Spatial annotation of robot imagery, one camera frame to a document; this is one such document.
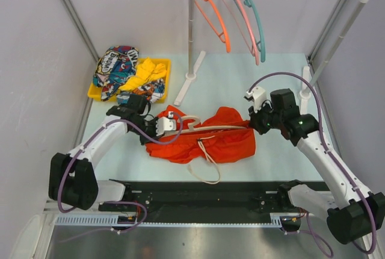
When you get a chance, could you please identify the yellow plastic bin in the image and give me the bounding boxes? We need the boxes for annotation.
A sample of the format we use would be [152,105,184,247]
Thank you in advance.
[87,57,172,103]

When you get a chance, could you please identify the white slotted cable duct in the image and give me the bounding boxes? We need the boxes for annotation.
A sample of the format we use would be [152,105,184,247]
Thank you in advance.
[54,214,295,228]

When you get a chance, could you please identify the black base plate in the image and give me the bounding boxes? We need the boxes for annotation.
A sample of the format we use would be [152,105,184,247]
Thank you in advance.
[123,181,304,224]

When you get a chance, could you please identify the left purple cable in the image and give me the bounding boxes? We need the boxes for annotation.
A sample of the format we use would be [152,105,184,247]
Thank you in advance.
[57,112,183,243]

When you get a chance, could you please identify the pink hanger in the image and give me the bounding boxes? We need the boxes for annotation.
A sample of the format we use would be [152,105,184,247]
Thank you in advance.
[222,0,259,66]

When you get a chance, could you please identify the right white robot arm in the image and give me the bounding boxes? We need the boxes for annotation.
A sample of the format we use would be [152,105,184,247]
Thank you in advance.
[245,87,384,245]

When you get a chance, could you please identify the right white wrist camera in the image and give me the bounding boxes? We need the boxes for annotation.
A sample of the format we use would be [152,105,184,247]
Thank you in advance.
[244,86,267,113]

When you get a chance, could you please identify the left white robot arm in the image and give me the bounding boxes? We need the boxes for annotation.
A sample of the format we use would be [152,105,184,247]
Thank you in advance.
[48,94,156,213]

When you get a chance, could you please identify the purple cable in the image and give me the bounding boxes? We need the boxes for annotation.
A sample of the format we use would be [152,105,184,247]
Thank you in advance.
[57,112,183,243]
[248,72,378,258]

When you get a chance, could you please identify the yellow shorts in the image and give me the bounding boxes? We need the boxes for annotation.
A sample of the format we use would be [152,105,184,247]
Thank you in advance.
[119,57,167,92]

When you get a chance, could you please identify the comic print shorts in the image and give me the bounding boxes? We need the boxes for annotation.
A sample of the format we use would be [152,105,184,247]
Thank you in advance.
[87,46,171,104]

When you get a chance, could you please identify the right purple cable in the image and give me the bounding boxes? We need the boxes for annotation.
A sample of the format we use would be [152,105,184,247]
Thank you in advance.
[248,72,378,258]

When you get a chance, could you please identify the orange shorts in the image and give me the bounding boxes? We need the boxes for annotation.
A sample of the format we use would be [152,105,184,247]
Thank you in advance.
[146,107,256,164]

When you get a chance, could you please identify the beige hanger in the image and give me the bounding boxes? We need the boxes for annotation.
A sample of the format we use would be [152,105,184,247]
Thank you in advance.
[163,116,247,137]

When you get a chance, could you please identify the teal hanger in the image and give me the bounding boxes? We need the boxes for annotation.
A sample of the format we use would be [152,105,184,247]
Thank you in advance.
[242,0,266,63]

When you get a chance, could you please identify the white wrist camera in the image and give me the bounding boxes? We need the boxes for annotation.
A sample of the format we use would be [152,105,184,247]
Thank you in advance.
[156,111,177,136]
[244,86,267,113]

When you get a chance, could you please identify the orange hanger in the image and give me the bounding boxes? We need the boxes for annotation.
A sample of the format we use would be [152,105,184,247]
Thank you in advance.
[181,0,232,53]

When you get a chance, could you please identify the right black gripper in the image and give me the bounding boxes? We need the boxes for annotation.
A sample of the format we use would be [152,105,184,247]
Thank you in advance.
[249,99,283,135]

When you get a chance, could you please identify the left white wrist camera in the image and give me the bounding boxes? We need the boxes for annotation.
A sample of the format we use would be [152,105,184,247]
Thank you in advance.
[156,111,177,136]

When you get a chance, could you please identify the white clothes rack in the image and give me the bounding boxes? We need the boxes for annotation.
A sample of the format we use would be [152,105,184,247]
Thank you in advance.
[173,0,381,115]

